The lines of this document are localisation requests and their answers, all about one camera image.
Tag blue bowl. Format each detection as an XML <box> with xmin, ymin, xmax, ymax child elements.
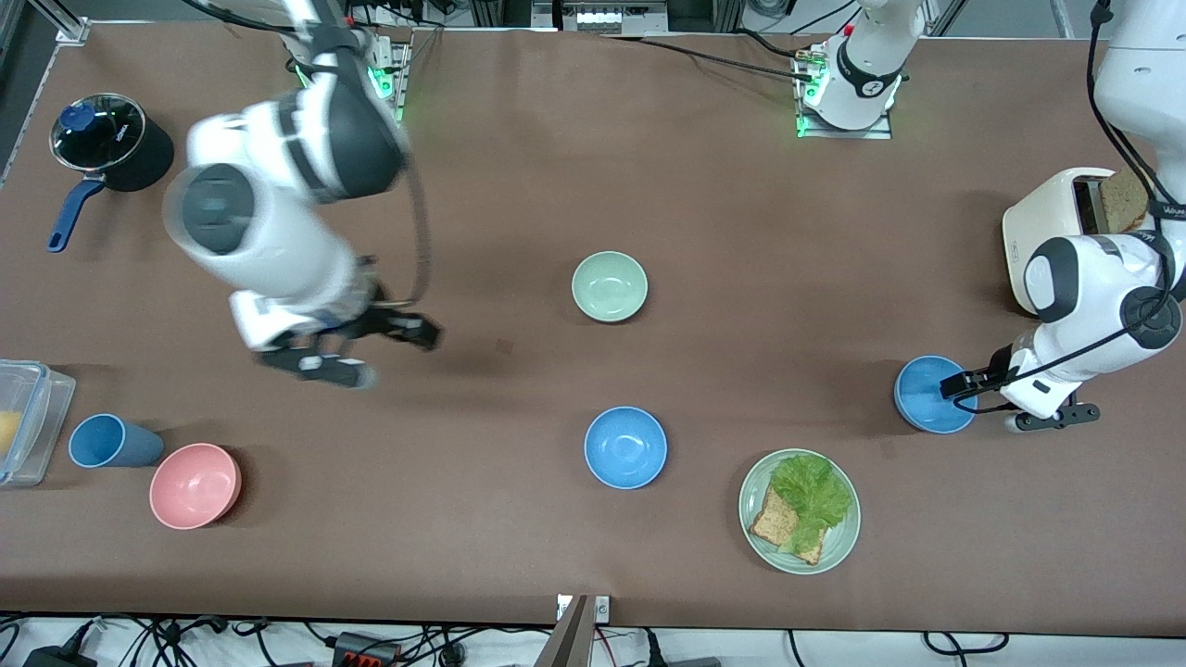
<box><xmin>894</xmin><ymin>355</ymin><xmax>978</xmax><ymax>434</ymax></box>
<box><xmin>584</xmin><ymin>406</ymin><xmax>668</xmax><ymax>490</ymax></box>

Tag green bowl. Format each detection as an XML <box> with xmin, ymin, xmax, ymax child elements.
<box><xmin>571</xmin><ymin>251</ymin><xmax>650</xmax><ymax>323</ymax></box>

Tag pink bowl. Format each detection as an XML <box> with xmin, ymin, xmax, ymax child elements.
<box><xmin>149</xmin><ymin>443</ymin><xmax>243</xmax><ymax>531</ymax></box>

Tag white toaster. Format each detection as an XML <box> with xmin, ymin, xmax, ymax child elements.
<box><xmin>1003</xmin><ymin>167</ymin><xmax>1159</xmax><ymax>316</ymax></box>

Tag green lettuce leaf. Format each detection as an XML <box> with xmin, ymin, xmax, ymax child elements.
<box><xmin>771</xmin><ymin>453</ymin><xmax>853</xmax><ymax>555</ymax></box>

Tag green plate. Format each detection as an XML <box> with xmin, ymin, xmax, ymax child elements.
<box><xmin>738</xmin><ymin>448</ymin><xmax>862</xmax><ymax>575</ymax></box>

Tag brown toast slice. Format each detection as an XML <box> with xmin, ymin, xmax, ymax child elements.
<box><xmin>1100</xmin><ymin>170</ymin><xmax>1152</xmax><ymax>234</ymax></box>

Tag brown bread slice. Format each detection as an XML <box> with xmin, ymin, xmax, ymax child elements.
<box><xmin>749</xmin><ymin>485</ymin><xmax>826</xmax><ymax>566</ymax></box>

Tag blue cup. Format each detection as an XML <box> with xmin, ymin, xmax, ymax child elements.
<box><xmin>68</xmin><ymin>413</ymin><xmax>165</xmax><ymax>470</ymax></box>

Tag black power strip red switches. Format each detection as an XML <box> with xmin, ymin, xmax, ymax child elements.
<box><xmin>334</xmin><ymin>632</ymin><xmax>401</xmax><ymax>667</ymax></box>

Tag clear plastic container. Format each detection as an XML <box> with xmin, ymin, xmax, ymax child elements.
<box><xmin>0</xmin><ymin>359</ymin><xmax>77</xmax><ymax>488</ymax></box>

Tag grey control box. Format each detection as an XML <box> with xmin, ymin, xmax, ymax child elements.
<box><xmin>530</xmin><ymin>0</ymin><xmax>670</xmax><ymax>36</ymax></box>

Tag black power adapter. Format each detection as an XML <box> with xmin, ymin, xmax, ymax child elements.
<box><xmin>23</xmin><ymin>644</ymin><xmax>94</xmax><ymax>667</ymax></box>

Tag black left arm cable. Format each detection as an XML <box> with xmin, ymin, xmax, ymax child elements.
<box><xmin>953</xmin><ymin>0</ymin><xmax>1186</xmax><ymax>415</ymax></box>

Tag black looped floor cable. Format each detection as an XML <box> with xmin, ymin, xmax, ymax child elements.
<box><xmin>922</xmin><ymin>632</ymin><xmax>1009</xmax><ymax>655</ymax></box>

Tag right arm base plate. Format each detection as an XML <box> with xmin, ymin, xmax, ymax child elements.
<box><xmin>369</xmin><ymin>42</ymin><xmax>410</xmax><ymax>126</ymax></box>

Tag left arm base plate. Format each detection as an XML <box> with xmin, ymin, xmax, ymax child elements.
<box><xmin>795</xmin><ymin>51</ymin><xmax>895</xmax><ymax>140</ymax></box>

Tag black saucepan blue handle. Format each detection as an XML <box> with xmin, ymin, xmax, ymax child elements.
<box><xmin>46</xmin><ymin>93</ymin><xmax>175</xmax><ymax>254</ymax></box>

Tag aluminium profile post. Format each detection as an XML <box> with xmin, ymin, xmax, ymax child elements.
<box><xmin>536</xmin><ymin>595</ymin><xmax>611</xmax><ymax>667</ymax></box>

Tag long black table cable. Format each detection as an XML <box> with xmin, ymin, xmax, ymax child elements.
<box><xmin>600</xmin><ymin>33</ymin><xmax>821</xmax><ymax>84</ymax></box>

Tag aluminium table edge rail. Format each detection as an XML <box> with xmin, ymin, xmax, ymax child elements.
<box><xmin>0</xmin><ymin>17</ymin><xmax>91</xmax><ymax>186</ymax></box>

